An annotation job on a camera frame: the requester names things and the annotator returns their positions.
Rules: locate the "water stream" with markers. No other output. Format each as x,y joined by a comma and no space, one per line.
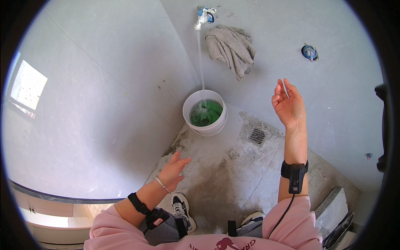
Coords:
200,62

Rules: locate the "white wall tap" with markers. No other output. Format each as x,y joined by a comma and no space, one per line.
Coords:
202,17

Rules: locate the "person's body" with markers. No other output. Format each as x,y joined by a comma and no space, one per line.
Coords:
290,225

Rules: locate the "blue wall pipe outlet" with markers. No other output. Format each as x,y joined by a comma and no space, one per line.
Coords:
309,53

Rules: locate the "person's right hand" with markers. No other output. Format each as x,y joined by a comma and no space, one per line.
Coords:
290,109

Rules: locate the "grey concrete slab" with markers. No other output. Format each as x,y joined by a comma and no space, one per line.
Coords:
331,209

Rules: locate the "white plastic bucket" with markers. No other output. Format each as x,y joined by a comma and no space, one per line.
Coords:
206,129

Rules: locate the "green cloth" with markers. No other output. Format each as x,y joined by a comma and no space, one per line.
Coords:
211,114

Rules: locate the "grey towel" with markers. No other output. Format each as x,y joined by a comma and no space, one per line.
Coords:
232,47

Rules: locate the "metal floor drain grate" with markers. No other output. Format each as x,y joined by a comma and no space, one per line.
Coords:
257,136

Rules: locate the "black dusty board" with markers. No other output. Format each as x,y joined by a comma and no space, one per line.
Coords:
340,229

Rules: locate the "black wrist band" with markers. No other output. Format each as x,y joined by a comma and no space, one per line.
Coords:
295,175
150,212

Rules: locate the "bright window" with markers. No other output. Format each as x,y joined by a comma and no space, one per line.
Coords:
28,84

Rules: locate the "person's legs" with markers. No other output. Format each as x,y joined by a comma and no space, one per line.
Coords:
182,211

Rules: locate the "person's left hand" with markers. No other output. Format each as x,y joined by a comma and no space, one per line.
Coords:
170,176

